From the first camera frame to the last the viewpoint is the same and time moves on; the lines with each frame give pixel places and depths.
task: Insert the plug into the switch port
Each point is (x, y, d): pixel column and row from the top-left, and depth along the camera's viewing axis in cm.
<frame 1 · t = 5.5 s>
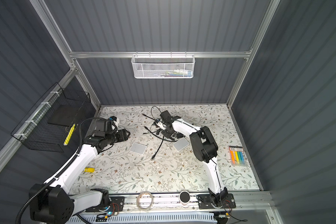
left hand: (125, 133, 83), fingers open
right hand: (169, 132, 101), fingers closed
left white network switch: (137, 148, 96), on the table
pack of coloured markers: (237, 156, 91), point 2 cm above the table

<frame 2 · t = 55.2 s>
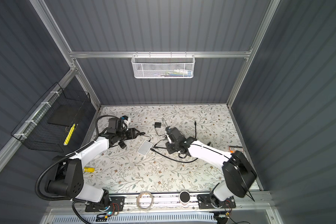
left hand: (136, 132, 90), fingers open
right hand: (170, 145, 87), fingers open
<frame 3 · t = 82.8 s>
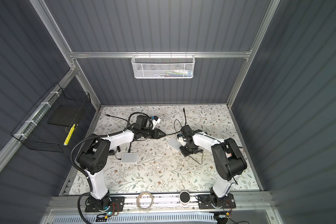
left hand: (164, 134, 92), fingers open
right hand: (187, 153, 93), fingers closed
right white network switch: (174, 143, 99), on the table
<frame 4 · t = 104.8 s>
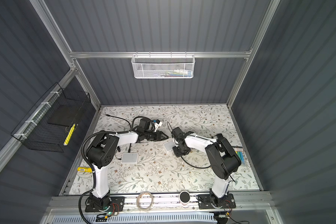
left hand: (167, 137, 95), fingers open
right hand: (180, 153, 93), fingers closed
small yellow block: (85, 169, 86), point 2 cm above the table
